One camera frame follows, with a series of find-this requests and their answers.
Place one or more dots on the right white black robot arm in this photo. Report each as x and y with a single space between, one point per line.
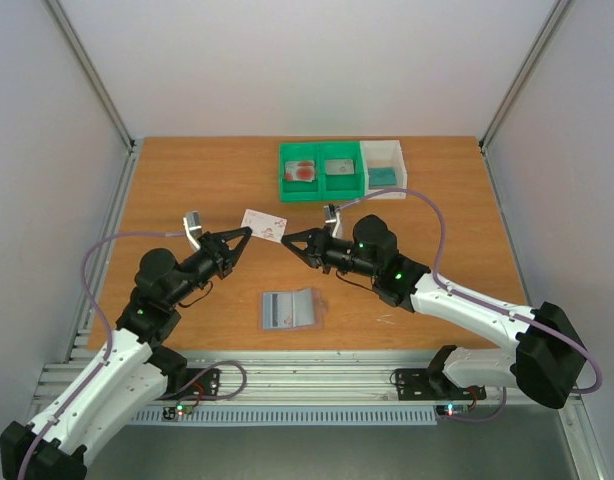
536 350

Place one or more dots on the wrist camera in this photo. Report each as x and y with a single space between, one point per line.
333 221
193 225

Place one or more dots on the right circuit board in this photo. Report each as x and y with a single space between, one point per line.
453 409

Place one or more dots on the grey slotted cable duct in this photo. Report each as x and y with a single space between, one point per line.
268 416

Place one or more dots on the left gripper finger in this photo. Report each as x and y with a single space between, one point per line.
229 235
234 254

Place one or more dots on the right aluminium corner post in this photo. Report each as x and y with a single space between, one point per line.
528 65

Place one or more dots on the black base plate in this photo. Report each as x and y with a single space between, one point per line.
204 386
416 384

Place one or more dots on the aluminium corner post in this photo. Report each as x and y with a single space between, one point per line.
528 65
59 15

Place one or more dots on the red patterned card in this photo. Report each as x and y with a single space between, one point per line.
299 171

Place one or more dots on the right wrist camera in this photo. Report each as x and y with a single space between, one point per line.
333 221

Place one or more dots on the white bin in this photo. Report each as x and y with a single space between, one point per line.
384 153

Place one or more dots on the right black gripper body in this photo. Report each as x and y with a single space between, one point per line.
318 248

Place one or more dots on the grey card in bin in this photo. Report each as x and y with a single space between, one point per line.
339 167

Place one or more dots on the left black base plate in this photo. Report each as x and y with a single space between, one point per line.
204 386

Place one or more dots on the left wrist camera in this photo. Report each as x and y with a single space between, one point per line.
193 225

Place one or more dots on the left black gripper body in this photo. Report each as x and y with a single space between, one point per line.
218 261

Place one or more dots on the middle green bin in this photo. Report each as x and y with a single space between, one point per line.
346 187

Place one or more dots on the green bin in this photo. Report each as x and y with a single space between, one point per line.
293 192
346 187

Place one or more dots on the white floral VIP card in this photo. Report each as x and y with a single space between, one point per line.
264 226

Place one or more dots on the left circuit board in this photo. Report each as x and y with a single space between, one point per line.
176 413

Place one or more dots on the left green bin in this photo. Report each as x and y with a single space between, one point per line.
293 192

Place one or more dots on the circuit board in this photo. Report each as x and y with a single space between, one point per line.
176 413
453 409

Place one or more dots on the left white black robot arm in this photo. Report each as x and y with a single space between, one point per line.
132 369

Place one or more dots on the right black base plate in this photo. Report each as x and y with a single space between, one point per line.
416 384

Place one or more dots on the left aluminium corner post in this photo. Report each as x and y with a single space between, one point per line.
59 15

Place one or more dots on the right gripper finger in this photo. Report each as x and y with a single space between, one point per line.
306 253
304 236

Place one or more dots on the teal card in bin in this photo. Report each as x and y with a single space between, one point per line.
381 177

